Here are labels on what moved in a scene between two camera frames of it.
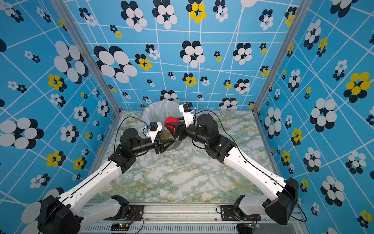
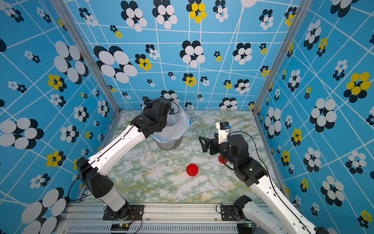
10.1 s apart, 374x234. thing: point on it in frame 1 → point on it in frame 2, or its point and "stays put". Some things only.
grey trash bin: x=175 y=145 stays put
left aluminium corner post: x=62 y=10 stays put
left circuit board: x=120 y=226 stays put
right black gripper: x=181 y=128 → x=209 y=143
